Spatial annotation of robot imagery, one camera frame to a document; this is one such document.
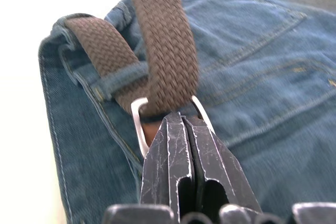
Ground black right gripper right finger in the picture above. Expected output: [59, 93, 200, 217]
[183, 115, 264, 214]

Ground blue denim shorts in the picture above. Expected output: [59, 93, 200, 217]
[38, 0, 336, 224]

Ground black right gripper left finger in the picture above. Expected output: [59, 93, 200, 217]
[140, 112, 196, 215]

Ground brown braided belt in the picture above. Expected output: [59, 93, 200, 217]
[64, 0, 218, 158]

